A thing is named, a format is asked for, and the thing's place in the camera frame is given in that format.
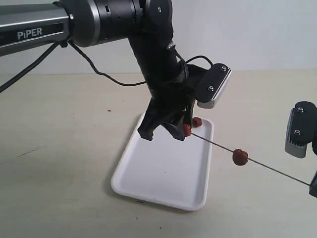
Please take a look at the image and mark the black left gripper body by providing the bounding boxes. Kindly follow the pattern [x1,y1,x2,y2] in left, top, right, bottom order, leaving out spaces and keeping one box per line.
[143,59,206,111]

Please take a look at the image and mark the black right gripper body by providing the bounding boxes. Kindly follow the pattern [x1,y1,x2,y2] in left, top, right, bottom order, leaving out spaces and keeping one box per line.
[307,138,317,155]

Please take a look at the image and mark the red meatball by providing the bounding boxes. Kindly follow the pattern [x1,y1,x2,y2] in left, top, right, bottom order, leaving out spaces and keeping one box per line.
[183,124,192,137]
[193,117,202,128]
[232,149,249,166]

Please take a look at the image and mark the thin metal skewer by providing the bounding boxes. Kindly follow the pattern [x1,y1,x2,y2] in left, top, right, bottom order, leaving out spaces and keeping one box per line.
[191,132,310,187]

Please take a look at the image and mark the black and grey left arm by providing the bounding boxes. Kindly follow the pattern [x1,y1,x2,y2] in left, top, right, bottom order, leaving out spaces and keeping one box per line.
[0,0,195,141]

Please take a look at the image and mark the white rectangular plastic tray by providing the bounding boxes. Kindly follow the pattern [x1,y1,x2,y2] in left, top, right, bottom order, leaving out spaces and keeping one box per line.
[107,114,214,212]

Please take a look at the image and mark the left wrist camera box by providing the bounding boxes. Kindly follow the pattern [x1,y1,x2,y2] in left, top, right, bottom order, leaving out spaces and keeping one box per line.
[194,63,231,109]

